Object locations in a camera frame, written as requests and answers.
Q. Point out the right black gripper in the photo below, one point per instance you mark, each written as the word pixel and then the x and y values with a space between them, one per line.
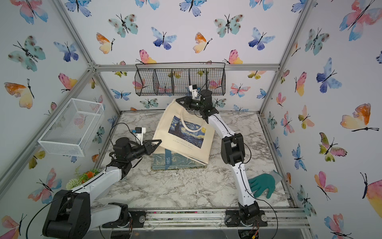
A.
pixel 186 101

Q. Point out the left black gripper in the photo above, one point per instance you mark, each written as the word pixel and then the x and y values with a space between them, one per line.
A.
pixel 147 147

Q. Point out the cream bag blue floral pattern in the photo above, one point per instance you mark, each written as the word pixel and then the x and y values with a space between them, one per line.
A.
pixel 175 162

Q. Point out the cream bag starry night print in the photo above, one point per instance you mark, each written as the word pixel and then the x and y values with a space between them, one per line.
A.
pixel 185 133

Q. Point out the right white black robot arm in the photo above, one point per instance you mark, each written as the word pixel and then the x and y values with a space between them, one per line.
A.
pixel 232 154

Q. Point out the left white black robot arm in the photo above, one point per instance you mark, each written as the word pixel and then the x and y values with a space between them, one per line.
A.
pixel 70 214

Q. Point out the potted plant orange flowers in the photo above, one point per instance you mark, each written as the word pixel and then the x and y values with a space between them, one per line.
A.
pixel 81 178

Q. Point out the green rubber glove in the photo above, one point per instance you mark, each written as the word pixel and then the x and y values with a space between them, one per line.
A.
pixel 264 182

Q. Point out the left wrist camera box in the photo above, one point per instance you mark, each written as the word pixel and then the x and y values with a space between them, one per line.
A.
pixel 139 133

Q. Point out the black wire wall basket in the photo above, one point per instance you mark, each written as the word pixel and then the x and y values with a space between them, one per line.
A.
pixel 177 79

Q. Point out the white mesh wall basket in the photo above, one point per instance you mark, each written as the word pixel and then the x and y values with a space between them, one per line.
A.
pixel 72 129

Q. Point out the aluminium front rail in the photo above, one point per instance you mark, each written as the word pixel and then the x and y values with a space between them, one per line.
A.
pixel 216 218

